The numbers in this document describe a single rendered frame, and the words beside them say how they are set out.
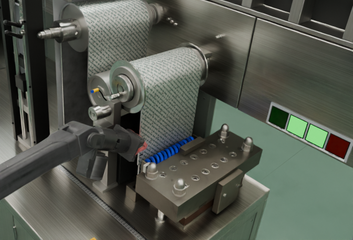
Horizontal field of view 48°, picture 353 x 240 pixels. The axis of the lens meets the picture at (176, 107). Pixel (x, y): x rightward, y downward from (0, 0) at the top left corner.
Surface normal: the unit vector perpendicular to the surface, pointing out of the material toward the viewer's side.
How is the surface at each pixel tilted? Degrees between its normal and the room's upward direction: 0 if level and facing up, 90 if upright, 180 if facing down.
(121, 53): 92
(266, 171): 0
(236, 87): 90
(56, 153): 78
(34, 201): 0
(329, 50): 90
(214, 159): 0
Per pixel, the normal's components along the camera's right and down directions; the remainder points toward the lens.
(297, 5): -0.69, 0.29
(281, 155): 0.11, -0.87
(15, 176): 0.82, 0.16
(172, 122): 0.72, 0.41
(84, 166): -0.53, -0.09
